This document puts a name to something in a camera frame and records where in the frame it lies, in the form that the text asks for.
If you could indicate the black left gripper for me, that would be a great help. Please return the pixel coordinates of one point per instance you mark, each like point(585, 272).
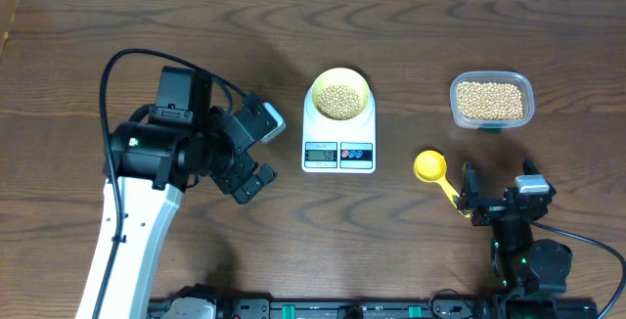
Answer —
point(231, 178)

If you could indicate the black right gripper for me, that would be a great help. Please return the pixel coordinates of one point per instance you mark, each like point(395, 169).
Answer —
point(488, 209)

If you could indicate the yellow measuring scoop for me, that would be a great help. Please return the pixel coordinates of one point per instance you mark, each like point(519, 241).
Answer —
point(431, 167)

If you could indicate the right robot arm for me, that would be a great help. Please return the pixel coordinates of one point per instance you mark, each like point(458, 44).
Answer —
point(533, 271)

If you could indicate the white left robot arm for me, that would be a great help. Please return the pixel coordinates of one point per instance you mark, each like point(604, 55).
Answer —
point(154, 153)

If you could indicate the white digital kitchen scale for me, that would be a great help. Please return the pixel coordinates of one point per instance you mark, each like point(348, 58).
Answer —
point(338, 146)

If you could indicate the soybeans in bowl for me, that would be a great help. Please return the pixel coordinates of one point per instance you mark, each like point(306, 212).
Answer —
point(339, 102)

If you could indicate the yellow plastic bowl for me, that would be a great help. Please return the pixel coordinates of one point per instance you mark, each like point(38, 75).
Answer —
point(341, 76)

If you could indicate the green tape strip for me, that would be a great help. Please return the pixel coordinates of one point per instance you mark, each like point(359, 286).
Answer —
point(491, 130)

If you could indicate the soybeans in container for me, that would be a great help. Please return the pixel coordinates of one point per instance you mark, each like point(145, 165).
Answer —
point(489, 100)

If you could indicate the clear plastic container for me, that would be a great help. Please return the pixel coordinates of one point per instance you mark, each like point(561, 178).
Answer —
point(499, 76)

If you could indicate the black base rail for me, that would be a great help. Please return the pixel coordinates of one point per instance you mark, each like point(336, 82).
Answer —
point(200, 301)

